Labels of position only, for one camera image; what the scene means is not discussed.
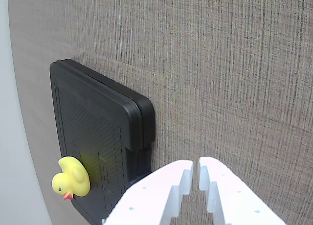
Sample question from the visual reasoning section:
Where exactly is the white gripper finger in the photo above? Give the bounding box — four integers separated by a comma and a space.
101, 159, 195, 225
198, 156, 288, 225

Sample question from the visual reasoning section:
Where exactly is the yellow rubber duck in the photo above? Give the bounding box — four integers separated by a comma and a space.
51, 156, 91, 201

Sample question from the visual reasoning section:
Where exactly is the black square plastic box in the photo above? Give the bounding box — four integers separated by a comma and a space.
49, 59, 156, 225

